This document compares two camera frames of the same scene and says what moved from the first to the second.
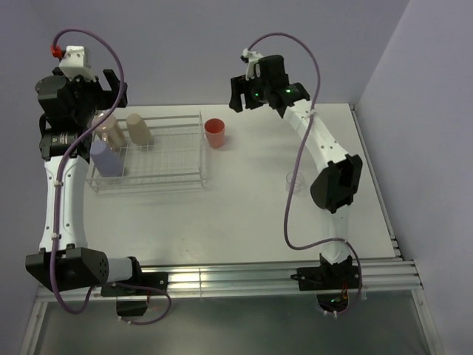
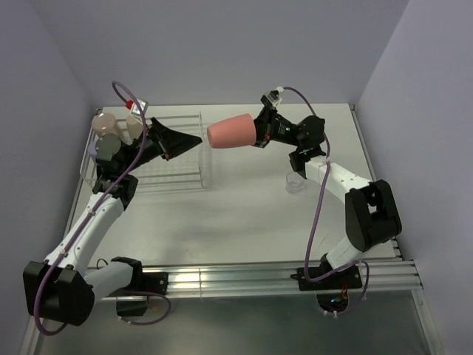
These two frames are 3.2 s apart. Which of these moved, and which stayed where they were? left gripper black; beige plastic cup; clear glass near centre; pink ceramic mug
Moved: left gripper black
Stayed: clear glass near centre; pink ceramic mug; beige plastic cup
